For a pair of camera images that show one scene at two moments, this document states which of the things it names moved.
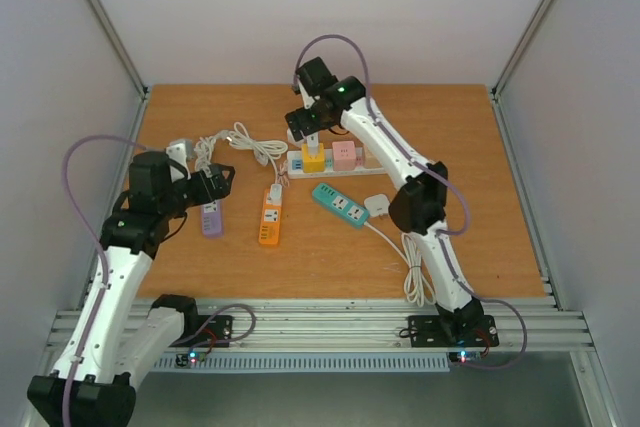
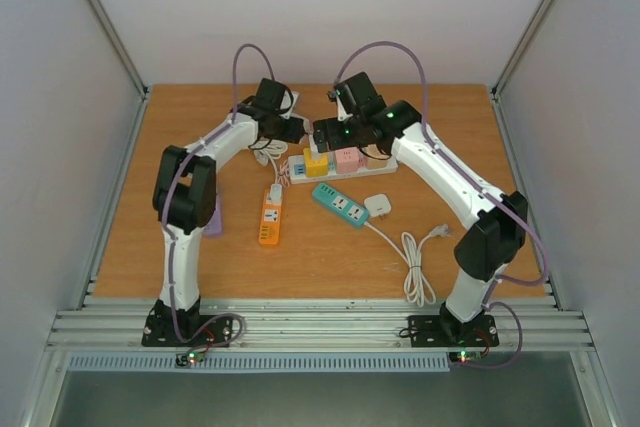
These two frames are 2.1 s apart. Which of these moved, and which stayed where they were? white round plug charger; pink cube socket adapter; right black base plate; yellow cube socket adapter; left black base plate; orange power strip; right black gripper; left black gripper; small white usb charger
Moved: yellow cube socket adapter; left black gripper; right black gripper
Stayed: orange power strip; right black base plate; left black base plate; white round plug charger; pink cube socket adapter; small white usb charger
